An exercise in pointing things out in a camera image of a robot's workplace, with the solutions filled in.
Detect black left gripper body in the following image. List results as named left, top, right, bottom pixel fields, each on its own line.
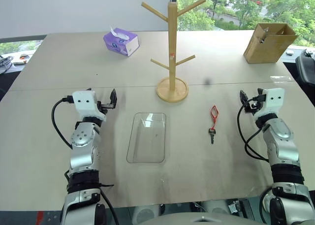
left=96, top=100, right=117, bottom=113

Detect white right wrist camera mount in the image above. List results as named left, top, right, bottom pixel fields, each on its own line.
left=253, top=88, right=286, bottom=118

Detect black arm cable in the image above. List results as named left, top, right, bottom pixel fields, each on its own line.
left=259, top=186, right=274, bottom=225
left=97, top=182, right=129, bottom=225

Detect tangled black cables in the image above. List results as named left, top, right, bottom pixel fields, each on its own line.
left=0, top=54, right=14, bottom=75

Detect black office chair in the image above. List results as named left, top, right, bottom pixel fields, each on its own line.
left=294, top=54, right=315, bottom=83

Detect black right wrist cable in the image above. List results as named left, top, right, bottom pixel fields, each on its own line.
left=237, top=100, right=271, bottom=162

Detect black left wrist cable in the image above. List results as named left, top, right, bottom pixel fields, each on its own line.
left=51, top=96, right=74, bottom=150

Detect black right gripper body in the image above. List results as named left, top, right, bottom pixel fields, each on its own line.
left=243, top=96, right=264, bottom=116

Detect black left upper arm cable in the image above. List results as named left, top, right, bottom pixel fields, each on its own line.
left=97, top=182, right=129, bottom=225

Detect wooden branched hanger stand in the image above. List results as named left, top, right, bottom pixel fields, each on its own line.
left=140, top=0, right=207, bottom=102

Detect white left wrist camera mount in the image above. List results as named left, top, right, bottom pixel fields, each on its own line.
left=71, top=90, right=107, bottom=123

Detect clear plastic tray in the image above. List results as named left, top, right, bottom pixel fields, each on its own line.
left=126, top=112, right=168, bottom=164

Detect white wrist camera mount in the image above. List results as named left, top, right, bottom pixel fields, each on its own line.
left=253, top=88, right=286, bottom=118
left=71, top=90, right=107, bottom=123

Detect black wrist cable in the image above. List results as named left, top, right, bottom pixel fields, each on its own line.
left=51, top=96, right=74, bottom=150
left=237, top=100, right=271, bottom=162

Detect key with red strap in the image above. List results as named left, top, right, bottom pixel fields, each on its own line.
left=208, top=105, right=220, bottom=145

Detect brown cardboard box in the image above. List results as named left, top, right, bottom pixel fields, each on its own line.
left=243, top=23, right=300, bottom=64

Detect black right upper arm cable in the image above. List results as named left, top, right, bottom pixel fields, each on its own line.
left=259, top=186, right=274, bottom=225

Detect purple tissue box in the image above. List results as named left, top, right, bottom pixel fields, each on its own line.
left=102, top=25, right=140, bottom=57

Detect silver robot torso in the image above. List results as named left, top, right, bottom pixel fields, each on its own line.
left=132, top=199, right=249, bottom=225

